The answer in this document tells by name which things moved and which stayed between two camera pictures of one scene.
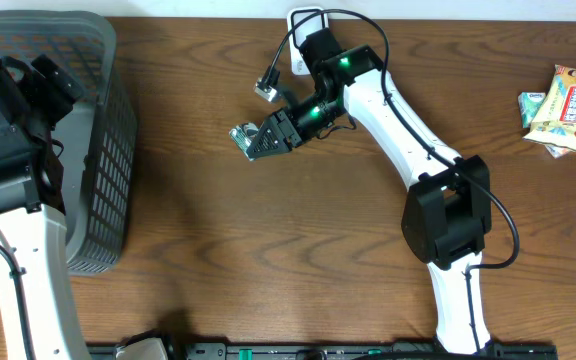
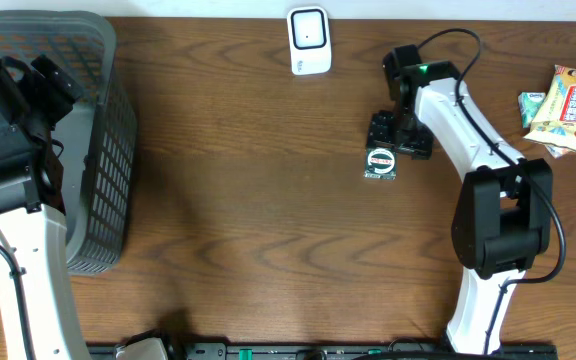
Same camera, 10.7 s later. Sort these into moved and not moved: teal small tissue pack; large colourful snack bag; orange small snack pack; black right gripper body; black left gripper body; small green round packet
Moved: black right gripper body; small green round packet
Not moved: large colourful snack bag; teal small tissue pack; orange small snack pack; black left gripper body
